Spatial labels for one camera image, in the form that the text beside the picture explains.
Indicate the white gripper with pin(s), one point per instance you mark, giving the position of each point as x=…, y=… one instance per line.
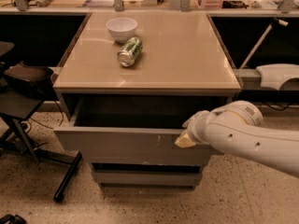
x=196, y=129

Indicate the grey top drawer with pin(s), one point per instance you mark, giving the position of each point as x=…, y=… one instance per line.
x=132, y=130

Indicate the grey drawer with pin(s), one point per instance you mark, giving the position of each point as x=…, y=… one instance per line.
x=132, y=130
x=147, y=178

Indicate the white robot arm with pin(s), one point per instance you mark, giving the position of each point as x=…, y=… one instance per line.
x=235, y=129

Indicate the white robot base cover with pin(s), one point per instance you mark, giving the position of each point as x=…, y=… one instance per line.
x=274, y=76

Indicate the grey drawer cabinet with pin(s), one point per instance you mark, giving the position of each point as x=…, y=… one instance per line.
x=181, y=57

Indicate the grey bottom drawer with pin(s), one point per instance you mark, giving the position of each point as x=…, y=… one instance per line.
x=147, y=178

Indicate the green soda can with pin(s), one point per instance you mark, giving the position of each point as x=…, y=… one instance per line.
x=130, y=51

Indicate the white bowl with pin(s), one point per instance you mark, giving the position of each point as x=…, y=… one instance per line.
x=121, y=29

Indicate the white stick with black tip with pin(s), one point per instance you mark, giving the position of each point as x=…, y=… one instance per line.
x=272, y=24

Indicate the black bag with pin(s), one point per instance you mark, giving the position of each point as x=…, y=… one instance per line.
x=30, y=81

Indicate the black side table stand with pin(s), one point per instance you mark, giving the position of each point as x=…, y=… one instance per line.
x=14, y=110

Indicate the black shoe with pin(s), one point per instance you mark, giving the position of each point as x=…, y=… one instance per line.
x=9, y=219

